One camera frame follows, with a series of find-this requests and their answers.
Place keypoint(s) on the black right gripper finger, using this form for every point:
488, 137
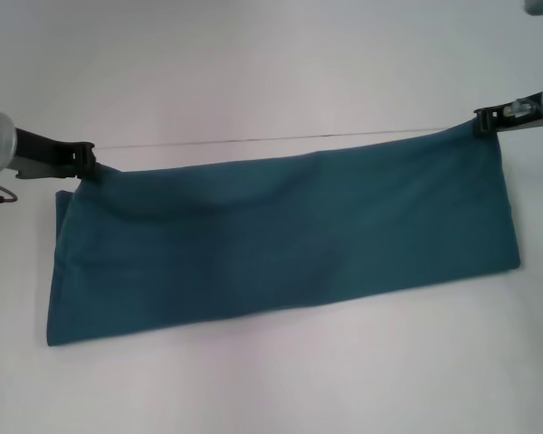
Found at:
485, 122

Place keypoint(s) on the teal T-shirt pink FREE print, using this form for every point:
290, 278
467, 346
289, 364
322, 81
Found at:
276, 235

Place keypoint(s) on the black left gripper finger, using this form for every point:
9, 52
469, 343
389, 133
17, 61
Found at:
90, 163

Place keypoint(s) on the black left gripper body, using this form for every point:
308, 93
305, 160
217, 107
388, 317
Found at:
45, 153

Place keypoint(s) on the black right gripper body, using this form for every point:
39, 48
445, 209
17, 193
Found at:
522, 115

